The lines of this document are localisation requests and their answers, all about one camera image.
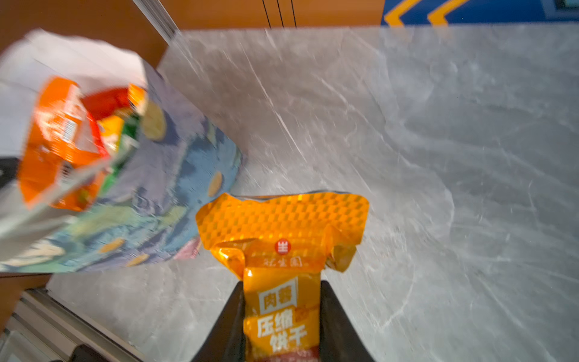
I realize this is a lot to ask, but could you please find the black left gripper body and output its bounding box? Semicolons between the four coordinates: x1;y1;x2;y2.
0;157;20;189

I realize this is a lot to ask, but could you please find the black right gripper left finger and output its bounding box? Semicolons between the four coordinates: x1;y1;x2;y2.
191;281;246;362

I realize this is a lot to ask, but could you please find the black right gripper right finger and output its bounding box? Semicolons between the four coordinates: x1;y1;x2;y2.
320;281;375;362

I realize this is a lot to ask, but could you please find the colourful skittles candy bag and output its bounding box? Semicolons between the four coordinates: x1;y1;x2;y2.
17;77;107;208

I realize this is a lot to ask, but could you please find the red snack packet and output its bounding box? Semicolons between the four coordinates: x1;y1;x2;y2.
81;87;130;121

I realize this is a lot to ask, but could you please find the orange snack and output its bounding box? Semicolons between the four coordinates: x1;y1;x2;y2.
196;192;369;361

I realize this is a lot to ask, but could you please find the white paper bag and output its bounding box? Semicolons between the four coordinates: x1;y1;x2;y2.
1;30;243;274

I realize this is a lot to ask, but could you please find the green pea snack bag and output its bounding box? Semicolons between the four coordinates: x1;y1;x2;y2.
98;110;140;196

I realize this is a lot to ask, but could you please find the small orange snack packet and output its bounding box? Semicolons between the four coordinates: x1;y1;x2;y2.
128;84;149;116

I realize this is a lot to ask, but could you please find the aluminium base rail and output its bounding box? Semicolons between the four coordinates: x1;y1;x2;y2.
1;288;145;361

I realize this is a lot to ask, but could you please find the aluminium corner post left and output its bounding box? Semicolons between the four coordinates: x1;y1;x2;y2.
133;0;179;44

